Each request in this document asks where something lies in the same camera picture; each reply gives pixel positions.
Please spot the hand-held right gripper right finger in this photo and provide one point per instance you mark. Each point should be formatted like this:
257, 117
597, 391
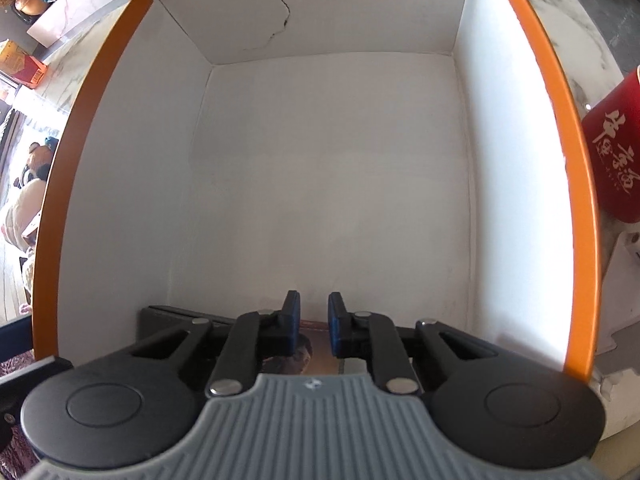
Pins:
336, 327

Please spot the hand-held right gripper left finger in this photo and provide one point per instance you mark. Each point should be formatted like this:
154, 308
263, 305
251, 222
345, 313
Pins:
291, 327

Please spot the orange cardboard box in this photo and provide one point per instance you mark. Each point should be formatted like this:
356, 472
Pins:
325, 160

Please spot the person's left forearm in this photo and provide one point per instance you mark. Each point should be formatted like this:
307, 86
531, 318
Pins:
10, 445

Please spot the beige plush toy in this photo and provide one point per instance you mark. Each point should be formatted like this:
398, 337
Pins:
20, 215

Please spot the orange yellow carton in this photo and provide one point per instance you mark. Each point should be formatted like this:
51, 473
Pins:
22, 65

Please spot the red paper cup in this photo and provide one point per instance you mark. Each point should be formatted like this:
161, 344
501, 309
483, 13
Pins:
617, 160

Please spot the marble tv cabinet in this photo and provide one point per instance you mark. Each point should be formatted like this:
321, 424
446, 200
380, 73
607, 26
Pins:
75, 7

